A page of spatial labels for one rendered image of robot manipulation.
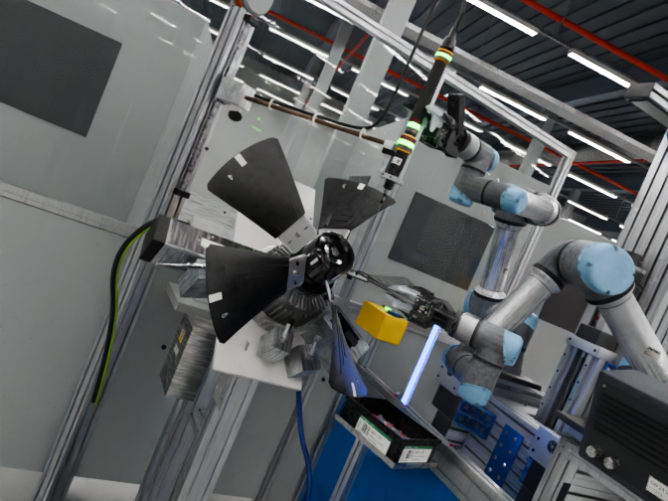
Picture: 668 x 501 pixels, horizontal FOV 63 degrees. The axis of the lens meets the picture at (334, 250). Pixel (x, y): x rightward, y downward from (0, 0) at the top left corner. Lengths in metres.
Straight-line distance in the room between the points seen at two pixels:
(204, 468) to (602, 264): 1.17
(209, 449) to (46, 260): 0.85
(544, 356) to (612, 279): 4.15
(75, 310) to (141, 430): 0.54
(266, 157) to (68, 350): 1.07
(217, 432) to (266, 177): 0.72
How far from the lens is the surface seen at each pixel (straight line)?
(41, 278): 2.05
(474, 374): 1.36
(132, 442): 2.32
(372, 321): 1.88
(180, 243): 1.38
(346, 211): 1.55
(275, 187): 1.42
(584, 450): 1.28
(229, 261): 1.22
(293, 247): 1.42
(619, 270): 1.41
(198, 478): 1.68
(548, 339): 5.50
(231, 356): 1.45
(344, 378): 1.29
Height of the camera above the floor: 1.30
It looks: 3 degrees down
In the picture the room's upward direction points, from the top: 23 degrees clockwise
